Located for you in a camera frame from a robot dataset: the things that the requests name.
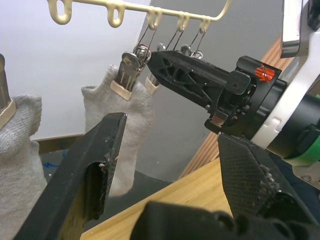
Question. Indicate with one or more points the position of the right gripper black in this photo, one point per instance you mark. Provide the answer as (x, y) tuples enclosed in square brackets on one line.
[(262, 100)]

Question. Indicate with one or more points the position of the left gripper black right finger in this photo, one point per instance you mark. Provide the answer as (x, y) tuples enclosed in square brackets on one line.
[(237, 170)]

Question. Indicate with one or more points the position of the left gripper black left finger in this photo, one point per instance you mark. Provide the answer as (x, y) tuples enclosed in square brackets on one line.
[(75, 160)]

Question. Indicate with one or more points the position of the metal clip with cream tips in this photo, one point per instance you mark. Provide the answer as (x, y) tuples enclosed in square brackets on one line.
[(3, 100), (186, 48), (128, 75), (152, 85)]

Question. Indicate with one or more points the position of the cream plastic clip hanger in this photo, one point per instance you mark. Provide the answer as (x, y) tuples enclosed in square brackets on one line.
[(160, 10)]

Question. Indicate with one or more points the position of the grey knit sock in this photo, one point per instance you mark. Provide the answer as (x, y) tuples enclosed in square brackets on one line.
[(17, 155), (125, 130)]

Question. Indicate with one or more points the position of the wooden slatted panel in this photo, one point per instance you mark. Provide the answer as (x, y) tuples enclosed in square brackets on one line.
[(272, 56)]

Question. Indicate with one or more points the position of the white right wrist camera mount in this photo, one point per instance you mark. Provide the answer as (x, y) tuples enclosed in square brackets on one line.
[(295, 87)]

